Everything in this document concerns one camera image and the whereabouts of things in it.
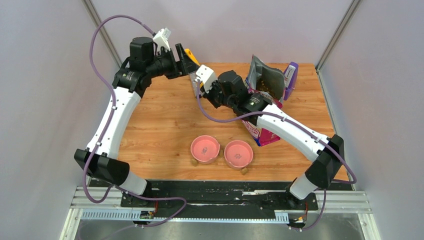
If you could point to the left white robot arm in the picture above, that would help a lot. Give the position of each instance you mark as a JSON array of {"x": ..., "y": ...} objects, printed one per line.
[{"x": 148, "y": 58}]

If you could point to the pink pet bowl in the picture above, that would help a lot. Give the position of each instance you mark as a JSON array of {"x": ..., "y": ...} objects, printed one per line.
[
  {"x": 238, "y": 155},
  {"x": 204, "y": 149}
]

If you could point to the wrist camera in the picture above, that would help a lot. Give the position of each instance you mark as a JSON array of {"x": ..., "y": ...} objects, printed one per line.
[
  {"x": 205, "y": 76},
  {"x": 161, "y": 39}
]

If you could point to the left pink pet bowl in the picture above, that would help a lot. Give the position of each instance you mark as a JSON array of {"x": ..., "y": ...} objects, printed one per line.
[{"x": 204, "y": 149}]

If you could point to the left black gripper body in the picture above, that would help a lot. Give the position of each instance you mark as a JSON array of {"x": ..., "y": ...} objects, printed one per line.
[{"x": 165, "y": 64}]

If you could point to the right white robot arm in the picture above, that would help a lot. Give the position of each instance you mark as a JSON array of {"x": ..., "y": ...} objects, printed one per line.
[{"x": 325, "y": 153}]

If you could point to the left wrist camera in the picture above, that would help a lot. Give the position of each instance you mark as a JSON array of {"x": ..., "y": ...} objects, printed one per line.
[{"x": 161, "y": 39}]

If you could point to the grey metal cylinder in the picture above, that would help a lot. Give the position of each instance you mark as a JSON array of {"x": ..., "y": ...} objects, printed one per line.
[{"x": 193, "y": 86}]

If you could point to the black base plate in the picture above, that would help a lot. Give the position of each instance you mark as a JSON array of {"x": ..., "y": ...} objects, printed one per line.
[{"x": 220, "y": 199}]

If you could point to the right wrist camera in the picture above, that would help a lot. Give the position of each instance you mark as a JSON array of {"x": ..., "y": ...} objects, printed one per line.
[{"x": 205, "y": 76}]

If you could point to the pink blue pet food bag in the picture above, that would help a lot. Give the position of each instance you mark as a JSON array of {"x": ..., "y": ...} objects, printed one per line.
[{"x": 270, "y": 83}]

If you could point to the right pink pet bowl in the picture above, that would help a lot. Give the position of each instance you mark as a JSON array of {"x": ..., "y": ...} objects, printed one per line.
[{"x": 238, "y": 155}]

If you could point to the yellow plastic scoop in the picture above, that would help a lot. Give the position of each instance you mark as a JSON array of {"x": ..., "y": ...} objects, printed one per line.
[{"x": 191, "y": 56}]

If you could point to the purple box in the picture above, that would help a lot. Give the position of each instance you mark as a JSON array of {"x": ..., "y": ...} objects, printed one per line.
[{"x": 290, "y": 78}]

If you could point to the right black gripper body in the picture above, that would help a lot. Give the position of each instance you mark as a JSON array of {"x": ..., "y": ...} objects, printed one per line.
[{"x": 215, "y": 96}]

